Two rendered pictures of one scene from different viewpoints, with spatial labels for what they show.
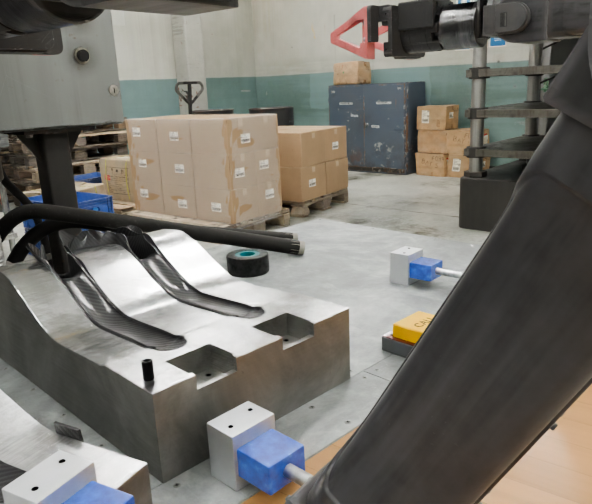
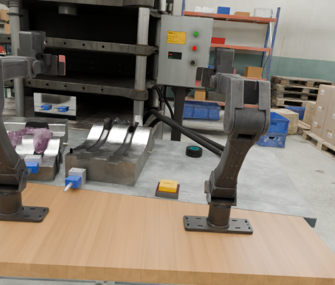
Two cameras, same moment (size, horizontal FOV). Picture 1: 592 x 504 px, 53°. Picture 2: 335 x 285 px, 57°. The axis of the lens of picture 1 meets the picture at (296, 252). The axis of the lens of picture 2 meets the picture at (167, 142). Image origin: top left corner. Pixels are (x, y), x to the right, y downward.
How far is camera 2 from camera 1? 92 cm
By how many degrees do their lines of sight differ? 47
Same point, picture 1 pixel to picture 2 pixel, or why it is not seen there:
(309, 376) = (115, 176)
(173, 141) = not seen: outside the picture
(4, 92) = (163, 72)
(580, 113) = not seen: outside the picture
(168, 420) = (68, 163)
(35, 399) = not seen: hidden behind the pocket
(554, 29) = (218, 90)
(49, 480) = (31, 156)
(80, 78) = (190, 70)
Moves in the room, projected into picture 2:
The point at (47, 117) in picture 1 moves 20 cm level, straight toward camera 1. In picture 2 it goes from (175, 82) to (158, 83)
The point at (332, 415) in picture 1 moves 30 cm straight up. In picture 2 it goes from (111, 188) to (113, 104)
